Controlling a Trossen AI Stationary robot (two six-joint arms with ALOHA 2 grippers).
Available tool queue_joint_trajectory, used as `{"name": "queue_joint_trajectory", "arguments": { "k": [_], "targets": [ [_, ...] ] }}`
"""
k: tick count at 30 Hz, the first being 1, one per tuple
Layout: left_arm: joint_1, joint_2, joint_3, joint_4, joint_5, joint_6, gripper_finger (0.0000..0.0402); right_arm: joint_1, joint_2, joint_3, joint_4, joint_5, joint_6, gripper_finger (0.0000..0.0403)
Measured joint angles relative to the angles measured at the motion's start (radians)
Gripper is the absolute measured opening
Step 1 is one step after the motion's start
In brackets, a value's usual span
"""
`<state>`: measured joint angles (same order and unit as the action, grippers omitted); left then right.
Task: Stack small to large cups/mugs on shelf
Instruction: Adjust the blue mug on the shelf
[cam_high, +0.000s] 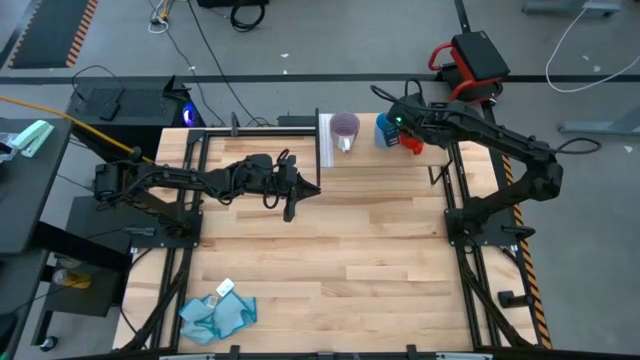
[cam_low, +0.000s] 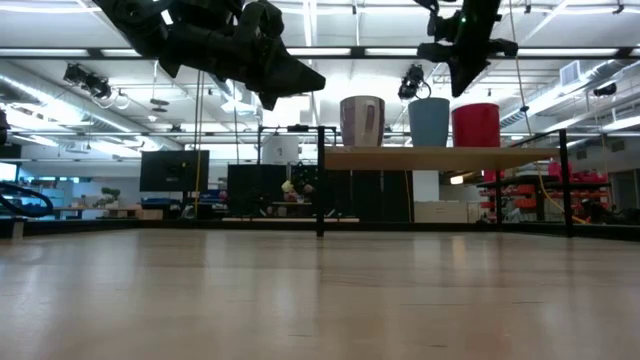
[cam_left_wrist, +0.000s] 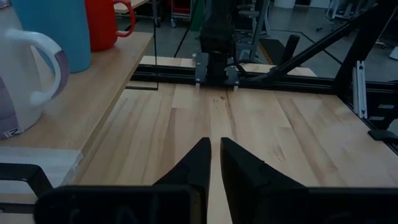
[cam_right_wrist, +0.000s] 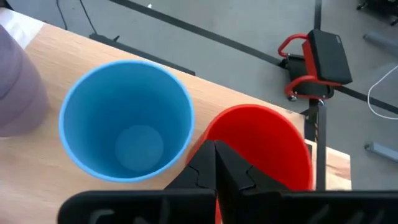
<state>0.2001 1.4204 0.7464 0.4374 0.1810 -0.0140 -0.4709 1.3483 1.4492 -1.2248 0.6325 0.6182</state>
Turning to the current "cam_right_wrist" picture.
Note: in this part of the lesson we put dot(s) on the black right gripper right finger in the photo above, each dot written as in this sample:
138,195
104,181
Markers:
280,207

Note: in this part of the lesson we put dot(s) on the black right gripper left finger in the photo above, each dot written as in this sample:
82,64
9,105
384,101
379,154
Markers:
192,205

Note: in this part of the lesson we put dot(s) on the red plastic mug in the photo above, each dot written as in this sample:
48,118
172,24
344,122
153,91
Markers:
267,140

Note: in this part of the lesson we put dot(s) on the blue plastic cup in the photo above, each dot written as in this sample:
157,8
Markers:
124,118

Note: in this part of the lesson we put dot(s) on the grey metal table leg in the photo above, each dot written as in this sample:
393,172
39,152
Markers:
382,151
382,43

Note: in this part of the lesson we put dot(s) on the red and black stool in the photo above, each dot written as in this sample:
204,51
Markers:
326,59

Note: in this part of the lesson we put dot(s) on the black metal table frame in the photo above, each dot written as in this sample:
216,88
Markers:
320,149

